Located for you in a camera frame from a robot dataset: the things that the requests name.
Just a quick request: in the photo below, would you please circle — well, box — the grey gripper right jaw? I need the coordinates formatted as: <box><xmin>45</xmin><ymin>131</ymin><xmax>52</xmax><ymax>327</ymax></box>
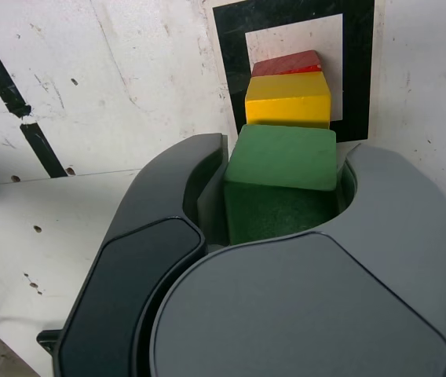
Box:
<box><xmin>148</xmin><ymin>143</ymin><xmax>446</xmax><ymax>377</ymax></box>

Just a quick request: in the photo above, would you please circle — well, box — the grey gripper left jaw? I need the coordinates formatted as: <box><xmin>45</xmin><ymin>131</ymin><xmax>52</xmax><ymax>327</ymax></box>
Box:
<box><xmin>52</xmin><ymin>132</ymin><xmax>232</xmax><ymax>377</ymax></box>

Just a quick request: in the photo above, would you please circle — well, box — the green cube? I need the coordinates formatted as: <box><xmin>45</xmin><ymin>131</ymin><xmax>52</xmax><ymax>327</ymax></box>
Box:
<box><xmin>222</xmin><ymin>123</ymin><xmax>338</xmax><ymax>247</ymax></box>

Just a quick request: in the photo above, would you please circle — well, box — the yellow cube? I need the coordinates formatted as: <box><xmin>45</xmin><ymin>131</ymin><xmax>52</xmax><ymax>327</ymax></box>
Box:
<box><xmin>245</xmin><ymin>71</ymin><xmax>333</xmax><ymax>130</ymax></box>

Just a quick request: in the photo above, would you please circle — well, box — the red cube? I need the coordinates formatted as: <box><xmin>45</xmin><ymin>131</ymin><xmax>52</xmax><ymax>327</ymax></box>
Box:
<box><xmin>251</xmin><ymin>49</ymin><xmax>323</xmax><ymax>79</ymax></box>

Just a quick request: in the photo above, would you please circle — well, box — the black tape square outline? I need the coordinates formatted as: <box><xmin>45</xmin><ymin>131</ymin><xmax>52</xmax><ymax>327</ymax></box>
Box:
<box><xmin>212</xmin><ymin>0</ymin><xmax>376</xmax><ymax>142</ymax></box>

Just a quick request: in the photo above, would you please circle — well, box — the black tape strip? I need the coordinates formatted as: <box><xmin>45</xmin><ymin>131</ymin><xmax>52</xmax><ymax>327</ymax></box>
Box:
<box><xmin>0</xmin><ymin>16</ymin><xmax>69</xmax><ymax>178</ymax></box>

